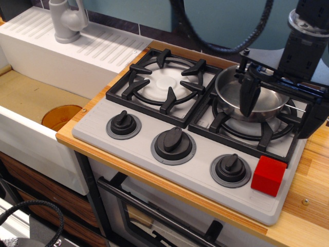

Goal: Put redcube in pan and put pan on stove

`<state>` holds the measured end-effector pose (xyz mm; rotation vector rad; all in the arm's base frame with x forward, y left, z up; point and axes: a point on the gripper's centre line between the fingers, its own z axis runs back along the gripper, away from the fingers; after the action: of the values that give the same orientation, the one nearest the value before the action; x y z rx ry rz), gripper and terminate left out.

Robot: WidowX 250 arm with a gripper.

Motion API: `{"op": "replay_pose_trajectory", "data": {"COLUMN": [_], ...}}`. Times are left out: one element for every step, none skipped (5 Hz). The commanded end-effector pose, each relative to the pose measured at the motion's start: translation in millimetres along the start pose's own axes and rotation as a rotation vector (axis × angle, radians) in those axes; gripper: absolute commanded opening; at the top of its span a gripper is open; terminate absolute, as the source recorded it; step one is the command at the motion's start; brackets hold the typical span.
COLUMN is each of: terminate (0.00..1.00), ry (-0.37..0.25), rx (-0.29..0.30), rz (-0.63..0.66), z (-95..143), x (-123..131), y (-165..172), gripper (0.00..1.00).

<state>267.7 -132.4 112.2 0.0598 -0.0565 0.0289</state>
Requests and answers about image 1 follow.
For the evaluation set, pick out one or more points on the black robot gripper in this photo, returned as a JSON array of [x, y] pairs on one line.
[[300, 61]]

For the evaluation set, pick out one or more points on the small stainless steel pan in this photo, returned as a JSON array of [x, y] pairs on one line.
[[264, 105]]

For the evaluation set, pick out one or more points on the red wooden cube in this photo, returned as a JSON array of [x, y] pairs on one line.
[[268, 176]]

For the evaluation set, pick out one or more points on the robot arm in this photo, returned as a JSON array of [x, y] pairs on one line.
[[309, 20]]

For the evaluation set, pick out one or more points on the black right stove knob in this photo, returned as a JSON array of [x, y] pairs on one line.
[[230, 171]]

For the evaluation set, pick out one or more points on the black stove knob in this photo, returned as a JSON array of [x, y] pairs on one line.
[[173, 147], [230, 171], [123, 126]]

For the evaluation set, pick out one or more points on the grey toy stove top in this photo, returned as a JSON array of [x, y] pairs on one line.
[[194, 174]]

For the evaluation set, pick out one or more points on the black middle stove knob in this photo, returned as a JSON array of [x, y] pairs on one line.
[[173, 147]]

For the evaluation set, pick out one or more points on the black left stove knob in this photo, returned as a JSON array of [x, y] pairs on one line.
[[123, 126]]

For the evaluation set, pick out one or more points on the black right burner grate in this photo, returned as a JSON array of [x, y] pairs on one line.
[[274, 138]]

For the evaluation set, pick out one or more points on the black burner grate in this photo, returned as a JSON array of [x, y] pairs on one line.
[[274, 138], [163, 88]]

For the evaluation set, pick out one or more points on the black left burner grate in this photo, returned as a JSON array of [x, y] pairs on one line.
[[163, 88]]

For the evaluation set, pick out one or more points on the toy oven door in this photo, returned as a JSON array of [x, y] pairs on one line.
[[148, 217]]

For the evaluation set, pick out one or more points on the orange plastic sink drain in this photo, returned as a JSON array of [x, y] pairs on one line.
[[58, 117]]

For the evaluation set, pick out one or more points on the grey toy faucet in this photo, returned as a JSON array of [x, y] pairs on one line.
[[67, 22]]

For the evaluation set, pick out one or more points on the white toy sink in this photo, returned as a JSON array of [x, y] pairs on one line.
[[39, 74]]

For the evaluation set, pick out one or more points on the wooden drawer front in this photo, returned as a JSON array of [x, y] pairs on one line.
[[20, 183]]

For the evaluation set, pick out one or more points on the black oven door handle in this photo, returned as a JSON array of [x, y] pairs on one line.
[[114, 187]]

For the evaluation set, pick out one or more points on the black braided cable foreground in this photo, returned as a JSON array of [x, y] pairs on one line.
[[57, 227]]

